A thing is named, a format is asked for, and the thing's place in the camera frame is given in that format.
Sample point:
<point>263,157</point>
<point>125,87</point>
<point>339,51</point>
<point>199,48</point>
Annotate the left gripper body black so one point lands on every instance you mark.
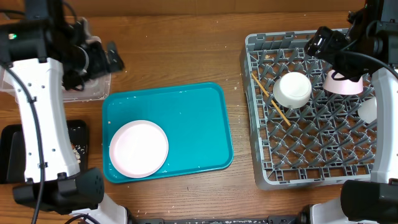
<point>87,64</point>

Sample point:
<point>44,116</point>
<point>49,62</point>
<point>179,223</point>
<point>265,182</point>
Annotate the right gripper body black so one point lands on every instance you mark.
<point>346,64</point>

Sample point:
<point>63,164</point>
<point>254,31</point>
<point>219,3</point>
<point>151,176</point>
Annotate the pink bowl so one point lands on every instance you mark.
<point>342,87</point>

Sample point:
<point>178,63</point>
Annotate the white bowl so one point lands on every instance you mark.
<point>292,90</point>

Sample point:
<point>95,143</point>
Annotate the white cup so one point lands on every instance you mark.
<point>368,110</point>

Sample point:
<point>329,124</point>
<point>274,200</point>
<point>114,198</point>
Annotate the wooden chopstick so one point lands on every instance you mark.
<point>272,101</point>

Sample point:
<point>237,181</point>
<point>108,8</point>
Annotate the white plate with food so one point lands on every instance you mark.
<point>138,149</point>

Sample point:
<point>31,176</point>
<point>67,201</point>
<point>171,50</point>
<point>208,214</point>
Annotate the peanuts and rice food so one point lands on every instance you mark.
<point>80,151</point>

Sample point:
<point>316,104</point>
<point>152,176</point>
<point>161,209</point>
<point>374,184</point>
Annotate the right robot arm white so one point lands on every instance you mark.
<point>375,200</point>

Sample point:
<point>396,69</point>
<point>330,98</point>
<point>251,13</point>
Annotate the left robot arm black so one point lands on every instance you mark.
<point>53,180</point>

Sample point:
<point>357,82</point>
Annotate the grey dishwasher rack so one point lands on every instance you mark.
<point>327,142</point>

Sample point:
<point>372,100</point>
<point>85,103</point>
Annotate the clear plastic bin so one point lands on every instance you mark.
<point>41,41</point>

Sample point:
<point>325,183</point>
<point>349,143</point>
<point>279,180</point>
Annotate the teal serving tray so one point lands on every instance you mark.
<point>194,118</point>

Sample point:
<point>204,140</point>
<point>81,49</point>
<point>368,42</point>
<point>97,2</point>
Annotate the black plastic tray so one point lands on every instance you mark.
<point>13,149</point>

